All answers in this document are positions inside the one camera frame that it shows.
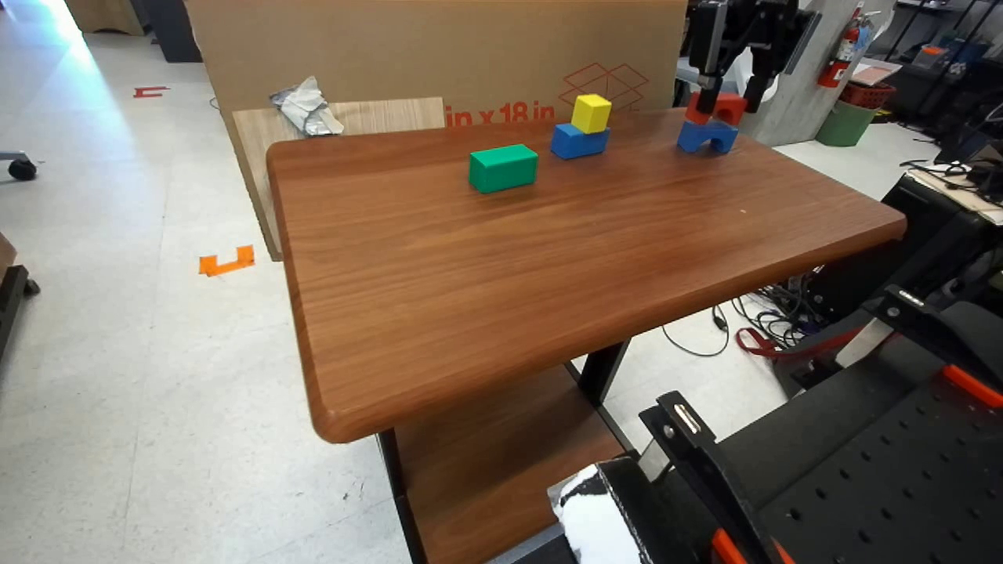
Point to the yellow cube block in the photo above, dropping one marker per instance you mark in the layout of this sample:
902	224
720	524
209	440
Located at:
591	114

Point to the red plastic basket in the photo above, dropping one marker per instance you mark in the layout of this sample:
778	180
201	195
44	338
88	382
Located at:
866	94

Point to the green rectangular block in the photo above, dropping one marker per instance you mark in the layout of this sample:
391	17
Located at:
503	168

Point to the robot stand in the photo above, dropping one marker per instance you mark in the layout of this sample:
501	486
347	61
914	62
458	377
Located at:
862	470

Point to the light wooden board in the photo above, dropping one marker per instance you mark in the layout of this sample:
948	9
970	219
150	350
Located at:
255	149

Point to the office chair base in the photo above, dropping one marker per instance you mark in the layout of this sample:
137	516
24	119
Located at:
19	166

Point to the blue rectangular block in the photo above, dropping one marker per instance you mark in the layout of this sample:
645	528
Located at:
576	144

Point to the blue arch block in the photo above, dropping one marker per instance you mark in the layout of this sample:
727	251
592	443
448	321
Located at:
697	137

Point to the large cardboard box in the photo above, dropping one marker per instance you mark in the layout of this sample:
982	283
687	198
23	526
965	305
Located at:
407	51

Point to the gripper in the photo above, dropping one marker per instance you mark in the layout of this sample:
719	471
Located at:
756	14

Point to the red fire extinguisher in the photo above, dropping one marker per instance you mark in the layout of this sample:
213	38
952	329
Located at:
834	61

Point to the orange block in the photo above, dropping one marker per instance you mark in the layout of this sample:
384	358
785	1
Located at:
729	107

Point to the green bin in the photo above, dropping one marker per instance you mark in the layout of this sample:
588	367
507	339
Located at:
843	125

